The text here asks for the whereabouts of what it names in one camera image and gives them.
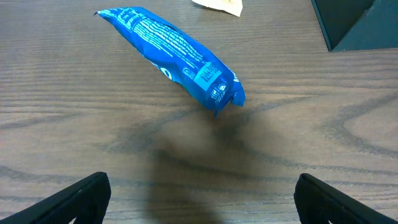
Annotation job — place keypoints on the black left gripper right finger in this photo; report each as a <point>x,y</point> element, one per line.
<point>320,203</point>

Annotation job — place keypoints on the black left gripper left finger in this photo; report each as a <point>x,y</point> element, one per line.
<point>84,202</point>

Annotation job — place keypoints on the blue Oreo cookie pack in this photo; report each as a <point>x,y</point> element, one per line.
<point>178,56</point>

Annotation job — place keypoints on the dark green box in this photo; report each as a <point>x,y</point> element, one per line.
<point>349,25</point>

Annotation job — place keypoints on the yellow snack packet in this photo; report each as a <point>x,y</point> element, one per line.
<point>233,7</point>

